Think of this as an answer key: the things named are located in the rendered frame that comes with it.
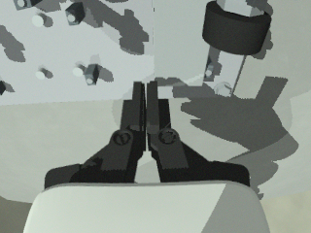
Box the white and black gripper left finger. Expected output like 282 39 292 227
44 82 147 189

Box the grey fixture plate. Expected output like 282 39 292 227
0 0 245 106

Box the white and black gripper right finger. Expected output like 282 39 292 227
147 81 250 186

